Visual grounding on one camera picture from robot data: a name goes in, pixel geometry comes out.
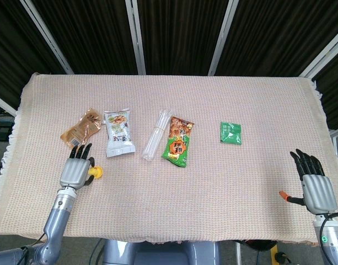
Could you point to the yellow power strip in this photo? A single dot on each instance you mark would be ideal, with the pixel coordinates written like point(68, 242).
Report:
point(279, 255)

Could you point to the pink woven tablecloth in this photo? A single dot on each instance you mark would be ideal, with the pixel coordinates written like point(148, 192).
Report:
point(168, 193)

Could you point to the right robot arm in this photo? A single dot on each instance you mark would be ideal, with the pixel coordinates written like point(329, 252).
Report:
point(330, 240)

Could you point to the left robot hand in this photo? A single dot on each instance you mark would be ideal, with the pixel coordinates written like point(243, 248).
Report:
point(75, 172)

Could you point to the clear plastic tube bundle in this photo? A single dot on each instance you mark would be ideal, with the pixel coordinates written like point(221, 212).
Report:
point(156, 135)

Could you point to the white snack packet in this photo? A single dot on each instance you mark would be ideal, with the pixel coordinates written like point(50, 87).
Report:
point(119, 133)

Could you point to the green orange snack packet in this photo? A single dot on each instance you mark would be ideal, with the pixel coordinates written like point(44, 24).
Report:
point(177, 142)

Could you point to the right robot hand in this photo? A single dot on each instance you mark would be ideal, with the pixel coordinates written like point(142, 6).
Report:
point(316, 191)

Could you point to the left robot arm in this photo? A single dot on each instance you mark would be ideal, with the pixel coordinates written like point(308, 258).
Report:
point(51, 223)

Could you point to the brown snack packet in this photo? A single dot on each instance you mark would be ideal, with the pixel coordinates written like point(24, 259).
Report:
point(81, 128)

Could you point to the small green sachet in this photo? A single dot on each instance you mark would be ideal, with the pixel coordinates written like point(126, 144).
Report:
point(230, 133)

